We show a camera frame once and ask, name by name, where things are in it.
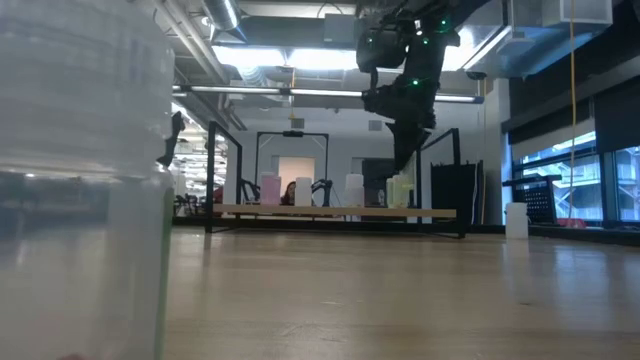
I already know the black background cabinet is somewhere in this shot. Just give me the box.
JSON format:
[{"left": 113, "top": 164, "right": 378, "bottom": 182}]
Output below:
[{"left": 362, "top": 158, "right": 397, "bottom": 206}]

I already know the long ceiling light tube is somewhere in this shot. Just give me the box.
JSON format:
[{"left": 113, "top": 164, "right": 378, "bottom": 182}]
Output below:
[{"left": 172, "top": 83, "right": 485, "bottom": 105}]

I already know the grey ceiling box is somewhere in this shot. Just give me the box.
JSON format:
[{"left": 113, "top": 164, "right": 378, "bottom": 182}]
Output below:
[{"left": 323, "top": 13, "right": 359, "bottom": 44}]

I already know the black perforated metal stand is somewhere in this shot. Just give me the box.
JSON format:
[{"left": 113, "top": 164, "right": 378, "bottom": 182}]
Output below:
[{"left": 501, "top": 174, "right": 564, "bottom": 226}]

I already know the black standing panel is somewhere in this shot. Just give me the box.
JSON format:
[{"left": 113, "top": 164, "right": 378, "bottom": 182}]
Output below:
[{"left": 430, "top": 160, "right": 484, "bottom": 226}]

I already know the green plant in white pot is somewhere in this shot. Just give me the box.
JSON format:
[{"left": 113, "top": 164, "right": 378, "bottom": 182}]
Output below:
[{"left": 156, "top": 110, "right": 187, "bottom": 169}]

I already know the large bottle with mixed pills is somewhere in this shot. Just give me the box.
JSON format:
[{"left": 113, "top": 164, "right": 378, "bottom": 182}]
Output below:
[{"left": 0, "top": 0, "right": 176, "bottom": 360}]

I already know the black background gantry frame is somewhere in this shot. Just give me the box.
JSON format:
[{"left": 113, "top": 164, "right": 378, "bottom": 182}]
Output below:
[{"left": 255, "top": 130, "right": 330, "bottom": 209}]

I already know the large bottle with pink pills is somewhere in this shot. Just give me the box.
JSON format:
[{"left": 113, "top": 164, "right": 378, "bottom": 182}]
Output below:
[{"left": 344, "top": 173, "right": 366, "bottom": 209}]

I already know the silver ceiling duct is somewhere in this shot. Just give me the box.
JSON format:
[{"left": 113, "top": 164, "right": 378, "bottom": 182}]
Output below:
[{"left": 202, "top": 0, "right": 242, "bottom": 31}]

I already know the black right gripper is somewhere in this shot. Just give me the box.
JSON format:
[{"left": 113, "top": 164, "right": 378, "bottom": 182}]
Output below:
[{"left": 387, "top": 82, "right": 438, "bottom": 172}]

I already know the large white pill bottle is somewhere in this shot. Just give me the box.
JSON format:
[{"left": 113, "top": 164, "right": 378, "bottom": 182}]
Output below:
[
  {"left": 294, "top": 176, "right": 314, "bottom": 208},
  {"left": 504, "top": 201, "right": 530, "bottom": 241}
]

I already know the white ceiling air unit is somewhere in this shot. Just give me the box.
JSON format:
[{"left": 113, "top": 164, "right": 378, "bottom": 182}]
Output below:
[{"left": 542, "top": 0, "right": 614, "bottom": 29}]

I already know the wooden shelf with black frame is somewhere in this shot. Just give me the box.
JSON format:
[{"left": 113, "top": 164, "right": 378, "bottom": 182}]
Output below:
[{"left": 204, "top": 121, "right": 467, "bottom": 240}]

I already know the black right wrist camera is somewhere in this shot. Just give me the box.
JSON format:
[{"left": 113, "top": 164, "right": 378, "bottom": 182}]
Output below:
[{"left": 361, "top": 87, "right": 396, "bottom": 117}]

